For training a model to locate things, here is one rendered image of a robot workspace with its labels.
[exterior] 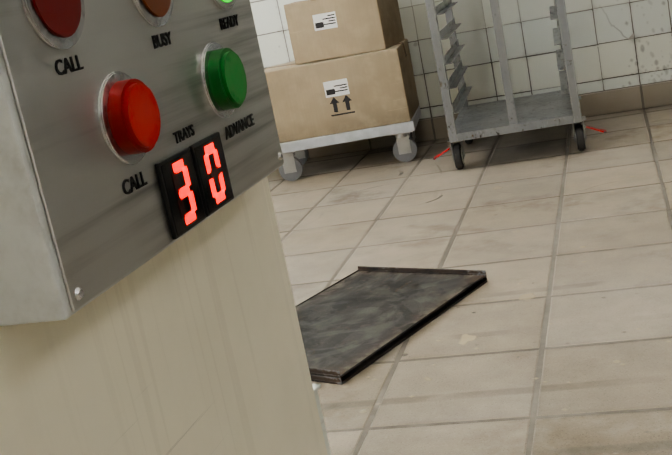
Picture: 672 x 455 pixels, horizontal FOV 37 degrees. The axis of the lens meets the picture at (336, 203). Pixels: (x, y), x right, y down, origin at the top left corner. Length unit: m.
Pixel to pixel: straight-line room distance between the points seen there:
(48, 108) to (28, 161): 0.02
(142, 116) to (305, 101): 3.74
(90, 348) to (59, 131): 0.10
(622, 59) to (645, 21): 0.18
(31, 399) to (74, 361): 0.03
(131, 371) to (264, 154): 0.15
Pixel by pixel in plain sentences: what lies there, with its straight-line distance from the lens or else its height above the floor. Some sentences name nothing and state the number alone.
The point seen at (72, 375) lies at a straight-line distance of 0.42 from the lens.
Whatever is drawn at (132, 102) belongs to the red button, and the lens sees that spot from 0.41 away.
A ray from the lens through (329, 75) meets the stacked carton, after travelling 4.11.
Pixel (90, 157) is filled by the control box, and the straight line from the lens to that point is 0.39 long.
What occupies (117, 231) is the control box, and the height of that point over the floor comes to 0.72.
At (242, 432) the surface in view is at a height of 0.57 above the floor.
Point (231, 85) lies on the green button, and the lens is 0.50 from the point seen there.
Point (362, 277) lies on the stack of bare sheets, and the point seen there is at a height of 0.02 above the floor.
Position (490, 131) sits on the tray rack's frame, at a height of 0.14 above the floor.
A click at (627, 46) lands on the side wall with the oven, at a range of 4.45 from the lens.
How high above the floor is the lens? 0.80
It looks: 13 degrees down
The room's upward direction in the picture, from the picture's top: 11 degrees counter-clockwise
